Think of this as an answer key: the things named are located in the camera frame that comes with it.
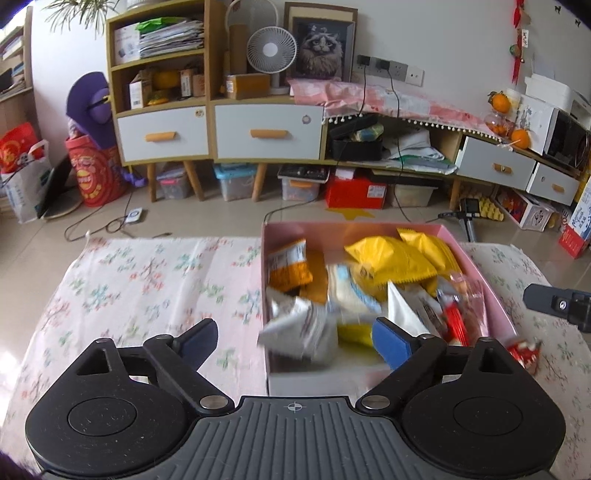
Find clear bin with orange latch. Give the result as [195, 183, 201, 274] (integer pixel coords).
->
[277, 164, 329, 202]

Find yellow packet with blue label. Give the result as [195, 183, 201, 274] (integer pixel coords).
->
[336, 319, 376, 348]

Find red striped snack packet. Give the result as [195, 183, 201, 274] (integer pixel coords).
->
[438, 299, 472, 348]

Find orange and white snack packet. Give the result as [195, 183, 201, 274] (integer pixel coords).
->
[267, 239, 315, 295]

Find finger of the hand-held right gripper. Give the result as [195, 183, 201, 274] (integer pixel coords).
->
[523, 283, 591, 334]

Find silver snack packet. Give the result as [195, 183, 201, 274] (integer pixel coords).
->
[257, 287, 341, 366]

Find white drawer with orange handle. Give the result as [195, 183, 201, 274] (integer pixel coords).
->
[455, 135, 539, 192]
[213, 102, 324, 162]
[115, 105, 211, 163]
[525, 162, 581, 207]

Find low wooden cabinet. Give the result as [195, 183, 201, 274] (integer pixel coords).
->
[322, 113, 591, 210]

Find stack of papers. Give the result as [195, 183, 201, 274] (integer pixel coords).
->
[137, 17, 205, 57]

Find red cardboard box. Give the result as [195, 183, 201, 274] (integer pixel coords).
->
[324, 176, 389, 210]

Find wall power sockets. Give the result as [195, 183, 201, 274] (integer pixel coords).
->
[357, 54, 426, 87]

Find black storage case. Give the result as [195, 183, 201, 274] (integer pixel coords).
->
[329, 114, 385, 163]

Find tall wooden shelf cabinet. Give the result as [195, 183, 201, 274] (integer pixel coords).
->
[105, 0, 329, 204]

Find clear storage bin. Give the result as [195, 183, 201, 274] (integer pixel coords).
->
[156, 167, 193, 201]

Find green potted plant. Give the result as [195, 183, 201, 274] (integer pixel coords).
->
[45, 0, 122, 29]

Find pink cardboard box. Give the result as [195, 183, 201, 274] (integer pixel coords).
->
[260, 220, 519, 398]

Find white foam box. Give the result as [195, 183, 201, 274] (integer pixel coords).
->
[523, 73, 579, 112]

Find purple plush toy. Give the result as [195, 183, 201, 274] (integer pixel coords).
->
[65, 71, 115, 149]

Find small yellow snack packet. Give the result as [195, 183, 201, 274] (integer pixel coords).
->
[397, 227, 463, 278]

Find red candy packet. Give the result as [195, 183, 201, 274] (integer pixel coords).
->
[507, 338, 542, 376]

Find red hanging ornament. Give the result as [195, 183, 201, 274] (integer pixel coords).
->
[509, 0, 533, 85]

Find blue and white carton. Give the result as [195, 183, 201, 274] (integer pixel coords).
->
[558, 174, 591, 258]

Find red gift bag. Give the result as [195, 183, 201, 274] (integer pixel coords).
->
[64, 135, 129, 207]

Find white desk fan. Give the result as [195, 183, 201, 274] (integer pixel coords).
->
[246, 24, 299, 96]

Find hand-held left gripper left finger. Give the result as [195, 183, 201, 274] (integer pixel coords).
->
[44, 318, 235, 415]

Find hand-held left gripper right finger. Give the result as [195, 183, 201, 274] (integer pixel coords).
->
[355, 316, 539, 412]

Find gold snack packet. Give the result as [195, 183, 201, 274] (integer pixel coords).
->
[299, 276, 329, 306]

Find floral tablecloth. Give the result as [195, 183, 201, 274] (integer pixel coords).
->
[0, 235, 591, 480]

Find framed cat picture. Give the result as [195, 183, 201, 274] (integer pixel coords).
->
[283, 1, 359, 82]

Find clear white and blue packet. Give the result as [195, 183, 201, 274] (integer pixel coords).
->
[324, 262, 385, 320]

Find clear bin with blue lid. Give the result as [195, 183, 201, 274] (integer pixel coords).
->
[213, 163, 258, 202]

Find large yellow snack packet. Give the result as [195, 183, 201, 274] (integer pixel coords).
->
[344, 235, 438, 291]

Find cracker packet clear wrap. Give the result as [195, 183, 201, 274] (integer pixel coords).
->
[445, 271, 491, 340]

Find pink cloth cover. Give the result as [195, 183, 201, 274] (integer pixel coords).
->
[287, 78, 502, 140]

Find white shopping bag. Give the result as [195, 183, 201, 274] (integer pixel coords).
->
[0, 140, 55, 225]

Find black tripod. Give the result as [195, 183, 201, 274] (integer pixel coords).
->
[438, 198, 484, 241]

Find brown cardboard box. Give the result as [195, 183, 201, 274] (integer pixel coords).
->
[225, 73, 271, 101]

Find red paper bag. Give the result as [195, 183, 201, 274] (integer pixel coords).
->
[0, 121, 38, 175]

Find white microwave oven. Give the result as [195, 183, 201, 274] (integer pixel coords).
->
[542, 110, 591, 172]

